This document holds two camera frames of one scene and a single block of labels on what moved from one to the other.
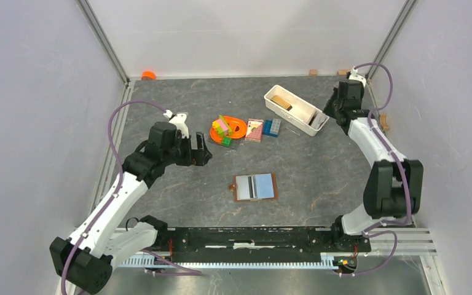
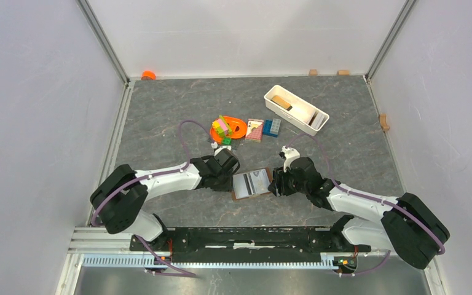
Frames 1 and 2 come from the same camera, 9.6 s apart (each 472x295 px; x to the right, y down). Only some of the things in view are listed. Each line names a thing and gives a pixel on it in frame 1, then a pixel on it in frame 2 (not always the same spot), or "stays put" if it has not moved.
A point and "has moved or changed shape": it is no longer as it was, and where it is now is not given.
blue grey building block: (271, 127) stays put
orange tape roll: (148, 75) stays put
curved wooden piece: (383, 121) stays put
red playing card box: (254, 130) stays put
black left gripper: (201, 156) → (227, 186)
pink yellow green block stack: (222, 126) stays put
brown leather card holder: (254, 187) has moved or changed shape
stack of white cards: (318, 121) stays put
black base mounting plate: (257, 244) stays put
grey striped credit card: (246, 187) has moved or changed shape
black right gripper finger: (332, 107) → (271, 187)
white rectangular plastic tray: (295, 110) stays put
